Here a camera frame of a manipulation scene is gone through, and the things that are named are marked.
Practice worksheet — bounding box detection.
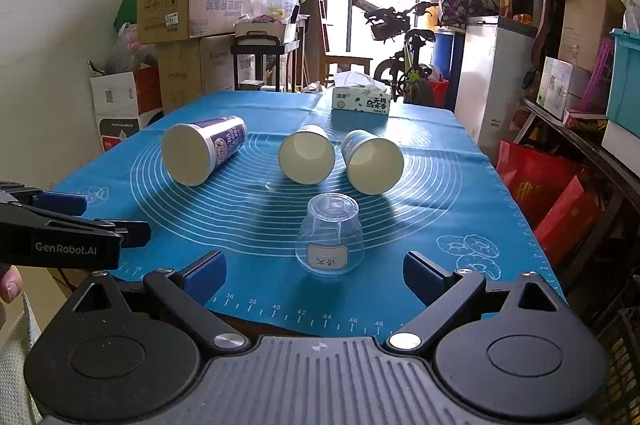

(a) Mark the person's left hand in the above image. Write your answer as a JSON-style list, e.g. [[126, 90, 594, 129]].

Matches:
[[0, 265, 24, 327]]

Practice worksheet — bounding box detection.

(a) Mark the white chest freezer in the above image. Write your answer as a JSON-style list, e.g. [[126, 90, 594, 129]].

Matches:
[[454, 15, 536, 164]]

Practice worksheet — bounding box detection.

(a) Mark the teal plastic storage crate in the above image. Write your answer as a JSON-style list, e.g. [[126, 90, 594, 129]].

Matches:
[[606, 28, 640, 137]]

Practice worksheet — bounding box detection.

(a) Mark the white green small box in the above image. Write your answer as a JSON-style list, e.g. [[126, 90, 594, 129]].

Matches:
[[536, 56, 591, 119]]

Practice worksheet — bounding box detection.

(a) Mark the green black bicycle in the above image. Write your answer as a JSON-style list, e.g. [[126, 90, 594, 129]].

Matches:
[[352, 0, 436, 107]]

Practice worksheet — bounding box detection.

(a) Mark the black metal shelf stand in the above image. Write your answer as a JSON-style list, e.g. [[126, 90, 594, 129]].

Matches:
[[231, 21, 300, 92]]

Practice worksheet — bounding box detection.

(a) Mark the tissue pack white green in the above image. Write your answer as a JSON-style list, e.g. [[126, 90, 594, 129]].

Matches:
[[332, 70, 393, 115]]

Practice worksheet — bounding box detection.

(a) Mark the blue silicone baking mat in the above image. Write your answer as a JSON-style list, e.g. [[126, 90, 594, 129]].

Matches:
[[58, 91, 555, 339]]

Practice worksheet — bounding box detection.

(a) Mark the blue white paper cup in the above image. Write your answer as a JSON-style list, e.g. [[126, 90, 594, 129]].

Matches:
[[341, 129, 405, 195]]

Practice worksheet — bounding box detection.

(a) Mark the lower brown cardboard box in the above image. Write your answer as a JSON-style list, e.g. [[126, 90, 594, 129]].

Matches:
[[155, 35, 234, 114]]

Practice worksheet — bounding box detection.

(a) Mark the red gift bag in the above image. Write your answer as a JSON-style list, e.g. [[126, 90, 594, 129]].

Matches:
[[497, 141, 602, 267]]

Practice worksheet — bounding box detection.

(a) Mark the red white cardboard box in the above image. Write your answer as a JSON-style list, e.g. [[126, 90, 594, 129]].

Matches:
[[90, 66, 164, 152]]

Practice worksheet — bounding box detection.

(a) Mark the tall brown cardboard box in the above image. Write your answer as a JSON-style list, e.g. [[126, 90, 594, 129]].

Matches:
[[558, 0, 625, 72]]

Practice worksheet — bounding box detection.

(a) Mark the purple tall paper cup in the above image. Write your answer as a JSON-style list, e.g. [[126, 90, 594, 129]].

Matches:
[[160, 116, 248, 186]]

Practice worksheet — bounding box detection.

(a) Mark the wooden chair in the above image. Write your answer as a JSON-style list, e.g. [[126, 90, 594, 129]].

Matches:
[[314, 0, 374, 88]]

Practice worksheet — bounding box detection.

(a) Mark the clear plastic cup with label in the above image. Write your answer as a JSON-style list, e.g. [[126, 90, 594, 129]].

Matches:
[[295, 193, 364, 277]]

